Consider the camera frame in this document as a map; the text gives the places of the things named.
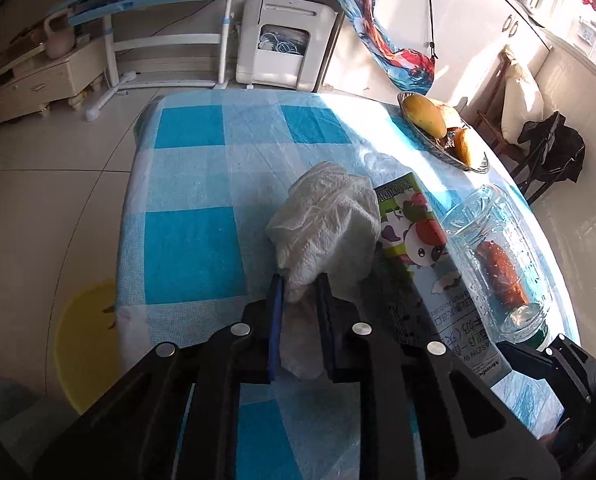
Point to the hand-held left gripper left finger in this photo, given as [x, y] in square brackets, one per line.
[277, 330]

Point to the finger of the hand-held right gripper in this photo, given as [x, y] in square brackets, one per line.
[568, 365]

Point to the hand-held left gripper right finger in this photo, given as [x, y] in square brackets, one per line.
[333, 330]

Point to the white paper towel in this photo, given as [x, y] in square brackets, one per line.
[323, 230]

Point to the orange brown sausage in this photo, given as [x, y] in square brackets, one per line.
[500, 272]

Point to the cartoon print milk carton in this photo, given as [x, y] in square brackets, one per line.
[418, 240]

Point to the clear glass jar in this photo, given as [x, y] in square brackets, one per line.
[478, 212]

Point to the yellow plastic bucket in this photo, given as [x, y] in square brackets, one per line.
[83, 340]

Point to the blue white checkered tablecloth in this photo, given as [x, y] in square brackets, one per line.
[193, 255]

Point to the woven fruit basket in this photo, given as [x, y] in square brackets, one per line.
[438, 147]

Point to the black folding chair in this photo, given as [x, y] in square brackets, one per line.
[553, 150]

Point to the yellow orange fruit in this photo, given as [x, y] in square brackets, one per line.
[465, 145]

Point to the yellow mango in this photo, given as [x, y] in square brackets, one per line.
[425, 115]

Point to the pale yellow fruit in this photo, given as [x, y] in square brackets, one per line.
[453, 116]

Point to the dark wooden chair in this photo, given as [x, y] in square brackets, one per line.
[490, 105]

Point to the white pillow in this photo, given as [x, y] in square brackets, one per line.
[520, 95]

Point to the grey blue plastic chair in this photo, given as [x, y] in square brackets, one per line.
[8, 402]

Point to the colourful printed sling bag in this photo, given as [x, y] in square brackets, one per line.
[378, 35]

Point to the white floor appliance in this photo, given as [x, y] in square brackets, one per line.
[288, 15]

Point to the white low cabinet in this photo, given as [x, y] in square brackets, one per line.
[468, 20]

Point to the cream television cabinet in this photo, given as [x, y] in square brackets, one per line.
[33, 80]

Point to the pink kettlebell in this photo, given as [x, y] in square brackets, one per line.
[59, 40]

